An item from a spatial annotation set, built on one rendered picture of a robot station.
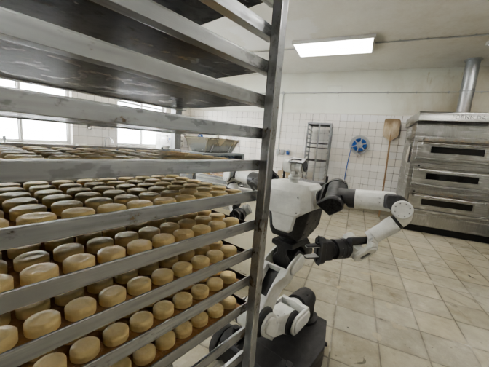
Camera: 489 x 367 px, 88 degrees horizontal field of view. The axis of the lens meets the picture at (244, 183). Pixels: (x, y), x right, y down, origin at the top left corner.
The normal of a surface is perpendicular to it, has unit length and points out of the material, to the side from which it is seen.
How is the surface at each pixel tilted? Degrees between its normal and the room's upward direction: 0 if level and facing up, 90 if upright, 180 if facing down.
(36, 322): 0
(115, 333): 0
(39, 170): 90
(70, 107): 90
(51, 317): 0
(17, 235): 90
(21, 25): 90
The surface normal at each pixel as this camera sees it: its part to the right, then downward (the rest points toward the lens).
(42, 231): 0.76, 0.16
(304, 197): 0.08, 0.07
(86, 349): 0.07, -0.99
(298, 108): -0.40, 0.11
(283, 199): -0.65, 0.07
